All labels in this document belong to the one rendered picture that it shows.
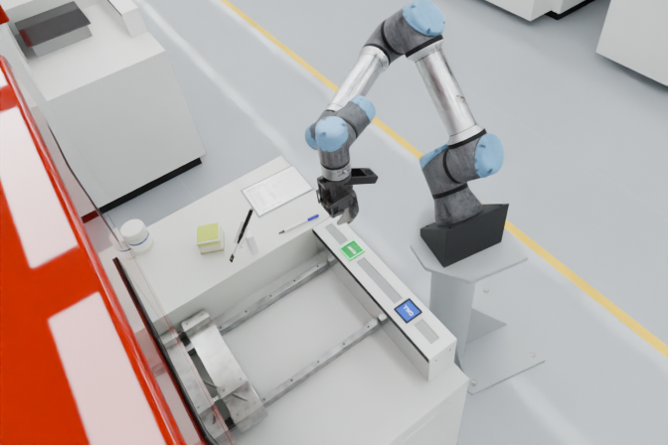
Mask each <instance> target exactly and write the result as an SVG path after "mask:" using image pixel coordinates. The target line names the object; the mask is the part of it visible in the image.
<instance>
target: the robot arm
mask: <svg viewBox="0 0 668 445"><path fill-rule="evenodd" d="M444 23H445V21H444V17H443V15H442V13H441V11H440V10H439V9H438V7H437V6H436V5H435V4H433V3H432V2H430V1H428V0H414V1H412V2H411V3H408V4H406V5H405V6H404V7H403V8H402V9H400V10H399V11H397V12H396V13H395V14H393V15H392V16H390V17H389V18H387V19H386V20H384V21H383V22H382V23H381V24H380V25H379V26H378V27H377V28H376V29H375V31H374V32H373V33H372V35H371V36H370V38H369V39H368V40H367V42H366V43H365V45H364V46H363V48H362V49H361V51H360V53H359V60H358V61H357V62H356V63H355V65H354V66H353V68H352V69H351V71H350V72H349V74H348V75H347V77H346V78H345V80H344V81H343V83H342V84H341V86H340V87H339V89H338V90H337V91H336V93H335V94H334V96H333V97H332V99H331V100H330V102H329V103H328V105H327V106H326V108H325V109H324V111H323V112H322V114H321V115H320V116H319V118H318V119H317V121H316V122H314V123H312V124H311V125H310V126H308V127H307V128H306V130H305V141H306V143H307V144H308V146H309V147H311V148H312V149H314V150H318V154H319V160H320V166H321V172H322V176H320V177H318V178H316V179H317V185H318V190H316V195H317V200H318V204H320V203H321V206H322V207H323V208H324V210H325V211H326V212H327V213H328V214H329V217H330V218H332V219H334V218H336V217H338V216H341V215H342V217H341V218H340V219H339V220H338V221H337V225H340V224H343V223H347V224H349V223H351V222H352V221H353V220H354V219H355V218H356V216H357V215H358V213H359V205H358V198H357V195H356V192H355V191H354V189H353V185H364V184H376V182H377V180H378V178H379V177H378V176H377V175H376V174H375V173H374V172H373V171H372V170H371V169H370V168H351V162H350V150H349V149H350V147H351V145H352V144H353V143H354V142H355V141H356V139H357V138H358V137H359V136H360V135H361V133H362V132H363V131H364V130H365V129H366V127H367V126H368V125H370V124H371V121H372V120H373V118H374V117H375V115H376V109H375V106H374V104H373V103H372V102H371V100H369V99H368V98H367V97H365V96H366V95H367V93H368V92H369V90H370V88H371V87H372V85H373V84H374V82H375V81H376V79H377V77H378V76H379V74H380V73H383V72H384V71H385V70H386V69H387V68H388V66H389V65H390V64H391V63H392V62H393V61H395V60H396V59H398V58H399V57H401V56H403V55H405V56H406V58H407V60H410V61H412V62H414V63H415V64H416V66H417V70H418V72H419V74H420V76H421V78H422V80H423V82H424V84H425V87H426V89H427V91H428V93H429V95H430V97H431V99H432V101H433V104H434V106H435V108H436V110H437V112H438V114H439V116H440V118H441V121H442V123H443V125H444V127H445V129H446V131H447V133H448V136H449V139H448V141H447V143H446V144H444V145H441V146H439V147H437V148H435V149H433V150H431V151H429V152H428V153H426V154H424V155H422V156H421V157H420V158H419V163H420V166H421V171H422V172H423V174H424V177H425V180H426V182H427V185H428V187H429V190H430V193H431V195H432V198H433V201H434V216H435V221H436V224H437V226H445V225H450V224H453V223H459V222H462V221H465V220H467V219H470V218H472V217H474V216H476V215H478V214H480V213H481V212H482V211H483V207H482V205H481V203H480V202H479V200H478V199H477V198H476V197H475V195H474V194H473V193H472V192H471V190H470V189H469V187H468V184H467V182H469V181H473V180H476V179H480V178H486V177H488V176H490V175H493V174H496V173H497V172H498V171H499V170H500V169H501V167H502V165H503V159H504V149H503V145H502V143H501V141H500V139H499V138H498V137H497V136H496V135H495V134H492V133H487V132H486V129H485V127H484V126H481V125H479V124H477V123H476V121H475V119H474V117H473V114H472V112H471V110H470V108H469V106H468V104H467V101H466V99H465V97H464V95H463V93H462V91H461V88H460V86H459V84H458V82H457V80H456V78H455V75H454V73H453V71H452V69H451V67H450V65H449V62H448V60H447V58H446V56H445V54H444V52H443V50H442V45H443V42H444V38H443V36H442V34H441V33H442V32H443V30H444V28H445V25H444ZM318 194H319V196H318ZM319 197H320V199H319Z"/></svg>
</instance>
